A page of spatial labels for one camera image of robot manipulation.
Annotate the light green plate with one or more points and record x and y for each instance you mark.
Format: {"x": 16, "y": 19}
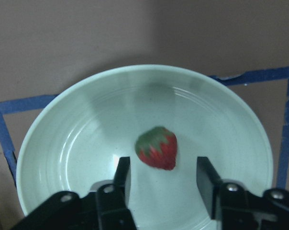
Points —
{"x": 79, "y": 137}

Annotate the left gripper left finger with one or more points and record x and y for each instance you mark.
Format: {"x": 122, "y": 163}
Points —
{"x": 112, "y": 211}

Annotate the strawberry with green top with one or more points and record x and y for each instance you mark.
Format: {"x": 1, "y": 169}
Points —
{"x": 157, "y": 148}

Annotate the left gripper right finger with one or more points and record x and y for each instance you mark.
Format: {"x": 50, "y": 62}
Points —
{"x": 227, "y": 202}

